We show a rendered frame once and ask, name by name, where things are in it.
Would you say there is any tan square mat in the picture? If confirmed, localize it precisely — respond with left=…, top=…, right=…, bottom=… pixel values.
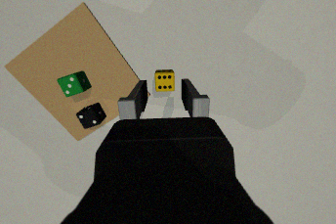
left=5, top=2, right=140, bottom=141

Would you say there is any black die with white pips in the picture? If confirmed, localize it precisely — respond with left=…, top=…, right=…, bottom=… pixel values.
left=76, top=103, right=106, bottom=129

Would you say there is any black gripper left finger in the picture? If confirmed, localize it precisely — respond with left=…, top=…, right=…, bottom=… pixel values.
left=117, top=80, right=147, bottom=120

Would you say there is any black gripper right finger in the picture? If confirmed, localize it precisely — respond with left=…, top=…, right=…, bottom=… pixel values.
left=182, top=79, right=210, bottom=117

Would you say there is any green die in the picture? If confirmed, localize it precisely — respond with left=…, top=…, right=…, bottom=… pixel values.
left=57, top=70, right=92, bottom=97

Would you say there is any yellow die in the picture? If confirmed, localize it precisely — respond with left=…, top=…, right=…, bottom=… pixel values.
left=154, top=69, right=175, bottom=92

